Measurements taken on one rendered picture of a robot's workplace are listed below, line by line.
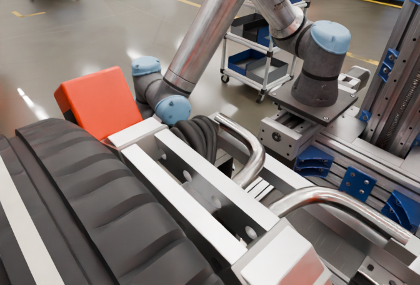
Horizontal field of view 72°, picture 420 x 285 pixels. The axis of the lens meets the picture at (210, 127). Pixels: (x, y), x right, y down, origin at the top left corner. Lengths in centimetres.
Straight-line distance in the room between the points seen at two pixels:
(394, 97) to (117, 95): 83
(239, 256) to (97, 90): 25
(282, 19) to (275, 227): 76
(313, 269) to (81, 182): 18
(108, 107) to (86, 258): 22
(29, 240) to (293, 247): 18
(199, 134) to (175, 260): 31
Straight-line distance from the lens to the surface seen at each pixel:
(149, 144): 33
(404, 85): 101
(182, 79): 65
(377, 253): 48
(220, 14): 64
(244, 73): 254
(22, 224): 21
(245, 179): 43
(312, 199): 44
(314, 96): 98
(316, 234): 141
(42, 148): 26
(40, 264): 19
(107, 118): 37
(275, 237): 25
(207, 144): 47
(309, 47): 95
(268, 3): 89
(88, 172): 22
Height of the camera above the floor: 133
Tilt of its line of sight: 38 degrees down
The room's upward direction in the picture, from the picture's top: 2 degrees clockwise
